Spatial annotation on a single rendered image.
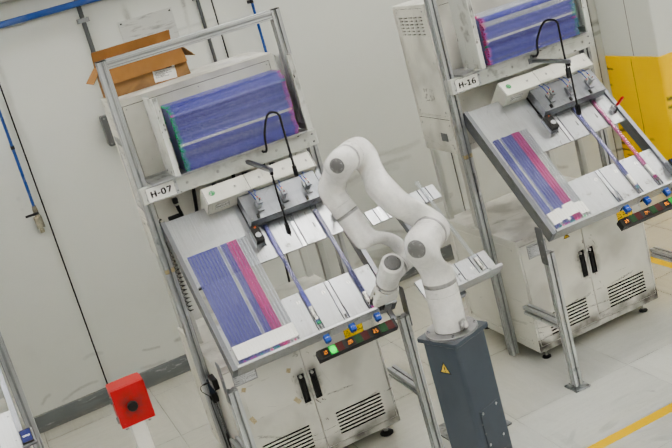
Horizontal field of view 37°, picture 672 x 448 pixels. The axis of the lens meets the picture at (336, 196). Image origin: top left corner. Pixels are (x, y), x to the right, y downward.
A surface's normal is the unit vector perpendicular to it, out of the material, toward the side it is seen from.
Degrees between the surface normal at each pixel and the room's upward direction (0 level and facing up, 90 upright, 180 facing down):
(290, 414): 90
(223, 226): 45
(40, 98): 90
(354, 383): 90
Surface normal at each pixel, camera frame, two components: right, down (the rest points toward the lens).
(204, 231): 0.09, -0.56
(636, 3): -0.88, 0.33
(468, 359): 0.66, 0.02
